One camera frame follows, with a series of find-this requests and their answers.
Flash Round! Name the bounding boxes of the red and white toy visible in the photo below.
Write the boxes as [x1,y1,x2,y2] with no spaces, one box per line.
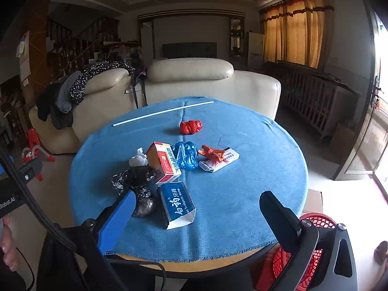
[21,129,56,182]

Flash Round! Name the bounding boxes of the black plastic bag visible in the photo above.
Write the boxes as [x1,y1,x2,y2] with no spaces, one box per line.
[110,165,157,218]

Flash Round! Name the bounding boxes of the wooden staircase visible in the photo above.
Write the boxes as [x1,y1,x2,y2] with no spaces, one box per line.
[45,16,120,82]

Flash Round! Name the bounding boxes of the white plastic bag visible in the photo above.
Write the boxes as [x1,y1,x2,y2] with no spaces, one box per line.
[129,147,149,167]

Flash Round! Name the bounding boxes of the person's left hand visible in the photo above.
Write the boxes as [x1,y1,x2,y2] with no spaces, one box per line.
[0,216,18,272]

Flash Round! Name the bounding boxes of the wall calendar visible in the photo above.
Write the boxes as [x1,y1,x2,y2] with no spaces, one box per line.
[16,32,31,76]

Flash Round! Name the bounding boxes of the white standing air conditioner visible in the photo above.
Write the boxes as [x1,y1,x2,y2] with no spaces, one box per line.
[247,32,265,67]

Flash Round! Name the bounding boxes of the cardboard box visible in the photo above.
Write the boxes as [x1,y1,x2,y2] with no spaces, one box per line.
[303,189,323,216]

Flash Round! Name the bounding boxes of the red mesh basket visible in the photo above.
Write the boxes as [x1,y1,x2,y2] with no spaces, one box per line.
[255,213,338,291]

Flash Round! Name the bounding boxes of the blue plastic bag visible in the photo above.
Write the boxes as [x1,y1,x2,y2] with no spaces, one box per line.
[174,141,200,171]

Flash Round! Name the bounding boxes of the wooden crib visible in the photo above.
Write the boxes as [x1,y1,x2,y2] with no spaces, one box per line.
[280,61,361,141]

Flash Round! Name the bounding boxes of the black television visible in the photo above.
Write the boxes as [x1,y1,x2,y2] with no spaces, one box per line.
[162,42,218,59]

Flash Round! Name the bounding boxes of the black cable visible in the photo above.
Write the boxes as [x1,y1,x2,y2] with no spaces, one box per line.
[106,258,167,291]
[0,150,128,291]

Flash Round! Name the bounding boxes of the dark wooden shelf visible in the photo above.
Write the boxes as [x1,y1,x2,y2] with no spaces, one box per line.
[0,74,29,146]

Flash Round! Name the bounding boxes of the orange and white medicine box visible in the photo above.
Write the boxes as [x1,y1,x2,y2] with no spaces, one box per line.
[146,141,182,184]

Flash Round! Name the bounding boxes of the orange plastic bag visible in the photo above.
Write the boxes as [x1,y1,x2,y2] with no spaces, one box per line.
[198,144,226,162]

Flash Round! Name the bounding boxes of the yellow curtains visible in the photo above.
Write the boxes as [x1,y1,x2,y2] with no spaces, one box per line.
[259,0,334,69]

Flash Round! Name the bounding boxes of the display cabinet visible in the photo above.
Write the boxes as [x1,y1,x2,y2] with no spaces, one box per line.
[230,18,244,63]

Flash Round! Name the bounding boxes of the black white patterned garment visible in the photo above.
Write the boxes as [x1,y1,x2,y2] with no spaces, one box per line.
[70,61,136,105]

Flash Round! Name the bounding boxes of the bag with dark straps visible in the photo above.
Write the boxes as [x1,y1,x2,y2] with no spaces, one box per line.
[130,68,149,110]

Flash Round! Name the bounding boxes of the long white stick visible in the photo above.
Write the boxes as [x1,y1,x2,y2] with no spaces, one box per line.
[113,101,214,127]

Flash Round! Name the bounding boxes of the red plastic bag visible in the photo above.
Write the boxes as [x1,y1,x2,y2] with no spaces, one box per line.
[180,120,203,135]

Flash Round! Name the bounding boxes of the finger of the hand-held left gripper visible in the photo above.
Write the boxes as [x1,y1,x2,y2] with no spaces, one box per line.
[19,158,43,185]

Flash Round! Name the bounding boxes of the glass door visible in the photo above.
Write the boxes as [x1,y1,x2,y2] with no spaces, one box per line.
[332,6,388,181]

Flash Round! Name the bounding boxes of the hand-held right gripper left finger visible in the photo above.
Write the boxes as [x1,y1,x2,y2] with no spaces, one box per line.
[74,189,137,291]

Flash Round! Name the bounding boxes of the blue white snack packet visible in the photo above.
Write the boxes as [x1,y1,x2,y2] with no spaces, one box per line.
[157,181,196,230]

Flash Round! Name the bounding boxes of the brown box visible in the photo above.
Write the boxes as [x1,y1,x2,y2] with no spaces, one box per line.
[330,123,356,158]

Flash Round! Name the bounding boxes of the grey garment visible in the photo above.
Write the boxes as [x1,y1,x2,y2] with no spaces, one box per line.
[56,71,82,113]

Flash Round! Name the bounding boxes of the cream leather sofa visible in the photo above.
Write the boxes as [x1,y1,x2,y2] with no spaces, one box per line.
[29,57,282,155]

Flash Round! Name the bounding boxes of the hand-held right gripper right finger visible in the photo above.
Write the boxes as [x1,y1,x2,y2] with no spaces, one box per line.
[259,190,360,291]

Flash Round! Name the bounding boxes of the blue tablecloth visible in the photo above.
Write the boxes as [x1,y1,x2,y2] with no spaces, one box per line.
[69,96,309,263]

